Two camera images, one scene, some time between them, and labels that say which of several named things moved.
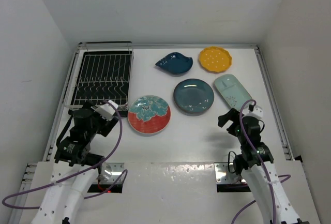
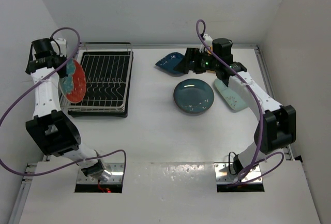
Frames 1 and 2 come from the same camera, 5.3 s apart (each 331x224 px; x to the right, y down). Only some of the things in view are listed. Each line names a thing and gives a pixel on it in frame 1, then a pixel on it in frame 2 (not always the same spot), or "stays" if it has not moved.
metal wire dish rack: (102, 73) stays
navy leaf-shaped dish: (175, 63) stays
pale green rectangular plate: (232, 90) stays
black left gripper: (106, 125) to (62, 72)
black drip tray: (104, 75) stays
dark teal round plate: (193, 96) stays
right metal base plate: (222, 175) stays
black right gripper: (232, 115) to (192, 54)
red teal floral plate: (149, 114) to (73, 87)
